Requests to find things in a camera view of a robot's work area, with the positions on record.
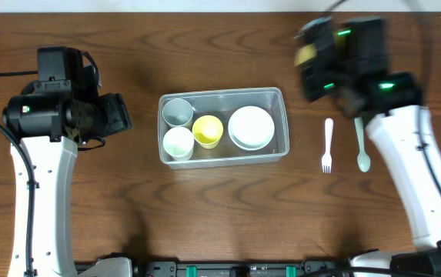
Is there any yellow plastic bowl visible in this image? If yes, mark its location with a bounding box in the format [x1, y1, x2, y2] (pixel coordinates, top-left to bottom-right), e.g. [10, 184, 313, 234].
[294, 44, 317, 67]

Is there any white plastic cup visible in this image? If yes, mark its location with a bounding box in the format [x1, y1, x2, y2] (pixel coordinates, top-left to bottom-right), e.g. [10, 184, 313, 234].
[162, 127, 195, 161]

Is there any white plastic bowl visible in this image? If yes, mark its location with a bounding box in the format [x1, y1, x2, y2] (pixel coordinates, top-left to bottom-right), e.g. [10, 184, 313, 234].
[228, 106, 275, 151]

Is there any mint green plastic spoon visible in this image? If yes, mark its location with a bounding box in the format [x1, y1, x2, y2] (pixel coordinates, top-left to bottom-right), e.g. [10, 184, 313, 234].
[354, 117, 371, 172]

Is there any yellow plastic cup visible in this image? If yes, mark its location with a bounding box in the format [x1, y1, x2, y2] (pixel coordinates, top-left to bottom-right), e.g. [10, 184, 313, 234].
[192, 115, 224, 149]

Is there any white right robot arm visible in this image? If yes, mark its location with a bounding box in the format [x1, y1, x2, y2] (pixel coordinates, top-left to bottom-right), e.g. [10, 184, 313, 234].
[294, 17, 441, 276]

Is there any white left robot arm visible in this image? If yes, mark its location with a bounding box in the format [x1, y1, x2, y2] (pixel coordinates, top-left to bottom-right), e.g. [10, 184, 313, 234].
[4, 92, 131, 276]

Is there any clear plastic container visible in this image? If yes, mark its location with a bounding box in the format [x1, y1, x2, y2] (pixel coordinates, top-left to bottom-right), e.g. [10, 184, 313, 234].
[158, 87, 289, 169]

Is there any grey plastic cup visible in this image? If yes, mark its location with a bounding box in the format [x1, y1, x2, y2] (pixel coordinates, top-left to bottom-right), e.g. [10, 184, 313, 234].
[162, 98, 194, 128]

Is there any white plastic fork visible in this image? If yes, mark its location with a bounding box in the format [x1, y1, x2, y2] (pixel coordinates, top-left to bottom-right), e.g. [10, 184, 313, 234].
[321, 118, 334, 174]

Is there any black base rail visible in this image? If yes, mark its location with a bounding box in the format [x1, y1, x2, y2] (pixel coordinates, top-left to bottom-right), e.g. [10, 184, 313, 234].
[73, 252, 359, 277]

